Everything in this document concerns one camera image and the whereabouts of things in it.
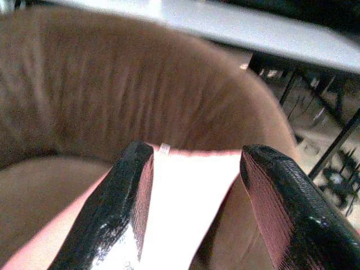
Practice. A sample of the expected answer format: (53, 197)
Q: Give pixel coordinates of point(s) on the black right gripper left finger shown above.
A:
(112, 202)

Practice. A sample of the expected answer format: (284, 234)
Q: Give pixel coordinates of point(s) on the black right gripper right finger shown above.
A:
(298, 208)

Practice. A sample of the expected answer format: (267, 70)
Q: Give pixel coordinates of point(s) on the white table top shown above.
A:
(253, 28)

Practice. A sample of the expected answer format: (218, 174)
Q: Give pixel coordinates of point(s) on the black metal table frame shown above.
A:
(332, 118)

